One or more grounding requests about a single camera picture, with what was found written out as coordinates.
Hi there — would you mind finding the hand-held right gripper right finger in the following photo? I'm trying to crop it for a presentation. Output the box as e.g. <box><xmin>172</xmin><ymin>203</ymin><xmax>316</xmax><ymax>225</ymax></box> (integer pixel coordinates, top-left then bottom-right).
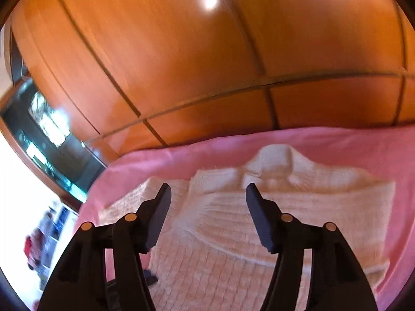
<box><xmin>245</xmin><ymin>183</ymin><xmax>378</xmax><ymax>311</ymax></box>

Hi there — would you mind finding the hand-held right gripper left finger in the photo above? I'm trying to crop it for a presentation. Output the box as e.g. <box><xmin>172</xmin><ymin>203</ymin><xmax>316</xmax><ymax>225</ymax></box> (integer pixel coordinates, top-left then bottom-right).
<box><xmin>37</xmin><ymin>183</ymin><xmax>172</xmax><ymax>311</ymax></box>

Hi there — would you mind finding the white knitted sweater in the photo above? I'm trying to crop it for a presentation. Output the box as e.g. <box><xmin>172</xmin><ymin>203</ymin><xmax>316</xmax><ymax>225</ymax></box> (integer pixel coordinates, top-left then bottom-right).
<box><xmin>97</xmin><ymin>144</ymin><xmax>397</xmax><ymax>311</ymax></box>

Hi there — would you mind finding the dark cloth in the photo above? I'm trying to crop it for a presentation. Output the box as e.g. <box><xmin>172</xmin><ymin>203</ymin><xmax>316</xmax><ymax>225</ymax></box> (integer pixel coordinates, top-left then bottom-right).
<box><xmin>142</xmin><ymin>267</ymin><xmax>159</xmax><ymax>287</ymax></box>

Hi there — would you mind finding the dark glass display cabinet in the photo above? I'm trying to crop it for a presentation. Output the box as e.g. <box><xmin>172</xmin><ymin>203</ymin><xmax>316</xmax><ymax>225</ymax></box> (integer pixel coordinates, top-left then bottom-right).
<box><xmin>0</xmin><ymin>79</ymin><xmax>107</xmax><ymax>201</ymax></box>

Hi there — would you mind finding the pink blanket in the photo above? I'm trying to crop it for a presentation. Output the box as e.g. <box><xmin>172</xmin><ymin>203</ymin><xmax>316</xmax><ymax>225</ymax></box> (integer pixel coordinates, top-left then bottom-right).
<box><xmin>73</xmin><ymin>126</ymin><xmax>415</xmax><ymax>311</ymax></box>

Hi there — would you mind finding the red object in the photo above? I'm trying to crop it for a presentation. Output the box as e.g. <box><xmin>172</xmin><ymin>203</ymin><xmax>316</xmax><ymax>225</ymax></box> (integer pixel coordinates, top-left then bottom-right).
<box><xmin>24</xmin><ymin>236</ymin><xmax>43</xmax><ymax>270</ymax></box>

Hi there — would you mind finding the wooden wardrobe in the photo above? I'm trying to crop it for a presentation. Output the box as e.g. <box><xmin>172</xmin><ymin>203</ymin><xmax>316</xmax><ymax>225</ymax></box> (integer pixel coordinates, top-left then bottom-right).
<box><xmin>10</xmin><ymin>0</ymin><xmax>415</xmax><ymax>162</ymax></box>

